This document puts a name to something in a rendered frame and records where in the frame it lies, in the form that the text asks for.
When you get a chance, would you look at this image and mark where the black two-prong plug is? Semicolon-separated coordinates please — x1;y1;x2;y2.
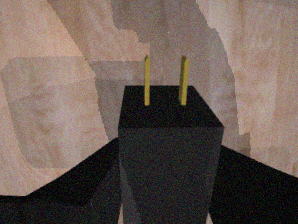
117;55;223;224

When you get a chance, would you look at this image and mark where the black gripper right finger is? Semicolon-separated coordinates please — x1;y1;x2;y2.
209;145;298;224

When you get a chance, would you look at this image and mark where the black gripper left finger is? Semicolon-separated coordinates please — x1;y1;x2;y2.
0;137;122;224

